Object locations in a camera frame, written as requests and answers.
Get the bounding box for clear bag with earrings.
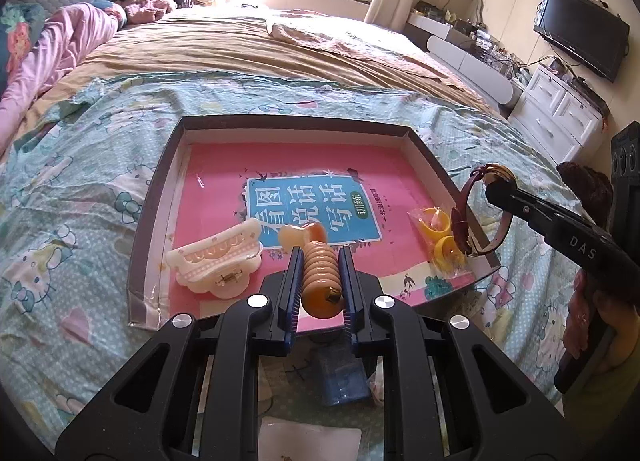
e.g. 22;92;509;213
260;416;363;461

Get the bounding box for small blue box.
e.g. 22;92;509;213
312;348;371;407

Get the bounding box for wavy frame mirror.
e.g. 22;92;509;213
447;0;486;24

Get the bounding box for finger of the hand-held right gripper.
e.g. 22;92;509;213
484;176;553;237

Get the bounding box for person's right hand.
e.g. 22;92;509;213
561;271;596;359

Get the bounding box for person's green clothing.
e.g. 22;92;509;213
562;336;640;461

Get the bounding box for dark cardboard tray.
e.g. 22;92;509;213
127;116;502;329

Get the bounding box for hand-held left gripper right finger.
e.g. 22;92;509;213
337;246;581;461

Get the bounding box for beige crumpled cloth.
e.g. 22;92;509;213
267;16;361;49

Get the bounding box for cream pink hair claw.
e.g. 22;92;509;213
166;219;264;299

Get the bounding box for long white grey cabinet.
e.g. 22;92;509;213
406;16;526;109

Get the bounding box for dark brown fuzzy object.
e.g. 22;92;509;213
556;161;615;232

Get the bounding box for orange spiral hair tie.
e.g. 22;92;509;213
277;222;346;319

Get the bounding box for brown blanket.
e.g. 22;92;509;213
27;8;501;116

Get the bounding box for maroon strap wristwatch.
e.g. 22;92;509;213
451;163;516;258

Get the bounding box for bagged yellow rings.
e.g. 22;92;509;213
407;206;473;277

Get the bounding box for black flat television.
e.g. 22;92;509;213
533;0;631;83

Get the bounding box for white drawer dresser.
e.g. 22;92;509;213
507;65;611;166

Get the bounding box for black speaker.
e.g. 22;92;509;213
610;122;640;242

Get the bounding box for pink quilt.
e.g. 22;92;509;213
0;3;126;152

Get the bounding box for pink book with blue panel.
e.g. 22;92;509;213
170;143;476;334

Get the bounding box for dark floral pillow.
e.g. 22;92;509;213
0;3;41;92

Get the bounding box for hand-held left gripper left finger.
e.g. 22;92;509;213
54;246;306;461

